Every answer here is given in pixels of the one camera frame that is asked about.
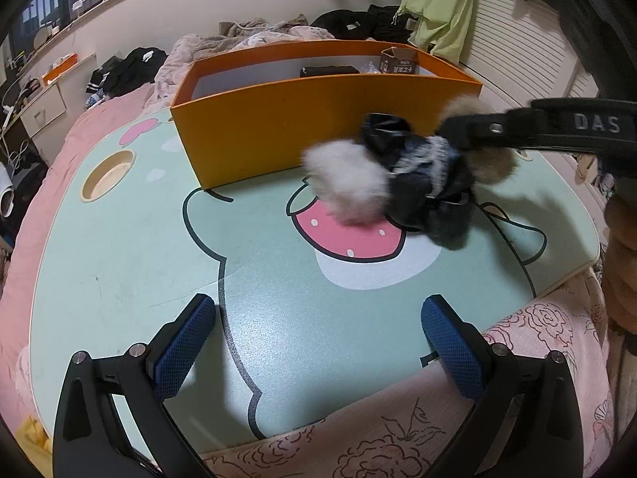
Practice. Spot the white curved object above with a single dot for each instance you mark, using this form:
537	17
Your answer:
6	194

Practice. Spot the green cartoon printed desktop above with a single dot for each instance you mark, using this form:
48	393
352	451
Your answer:
124	269

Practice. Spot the white drawer cabinet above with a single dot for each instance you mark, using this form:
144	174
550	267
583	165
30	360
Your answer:
45	109

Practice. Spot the rumpled pink beige blanket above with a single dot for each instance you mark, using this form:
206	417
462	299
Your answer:
219	45

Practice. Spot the black white-striped clothes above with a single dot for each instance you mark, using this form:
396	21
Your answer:
129	67

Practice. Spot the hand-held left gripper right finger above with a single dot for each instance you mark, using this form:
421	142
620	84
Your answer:
453	348

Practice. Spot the black knit fluffy earmuffs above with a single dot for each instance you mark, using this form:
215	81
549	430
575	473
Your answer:
428	194

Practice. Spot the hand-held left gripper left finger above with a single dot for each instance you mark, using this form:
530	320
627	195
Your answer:
184	348

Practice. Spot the black jacket pile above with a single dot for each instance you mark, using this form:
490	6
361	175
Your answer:
358	22

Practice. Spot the round beige paddle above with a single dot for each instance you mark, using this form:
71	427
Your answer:
42	38

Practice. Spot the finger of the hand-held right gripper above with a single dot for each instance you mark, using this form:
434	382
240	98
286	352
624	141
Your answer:
487	129

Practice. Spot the small brown carton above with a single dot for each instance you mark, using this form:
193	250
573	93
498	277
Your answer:
398	62

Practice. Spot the flat black pouch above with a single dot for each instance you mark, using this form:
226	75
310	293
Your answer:
328	71

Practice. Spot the orange tissue box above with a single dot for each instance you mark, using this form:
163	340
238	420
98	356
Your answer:
59	69

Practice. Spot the pink floral blanket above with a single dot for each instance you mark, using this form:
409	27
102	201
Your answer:
398	438

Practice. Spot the yellow cloth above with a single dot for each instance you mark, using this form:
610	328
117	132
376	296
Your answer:
35	438

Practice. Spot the light green hanging garment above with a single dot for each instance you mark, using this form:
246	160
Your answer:
443	5

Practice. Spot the orange cardboard box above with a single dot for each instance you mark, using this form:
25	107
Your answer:
278	124

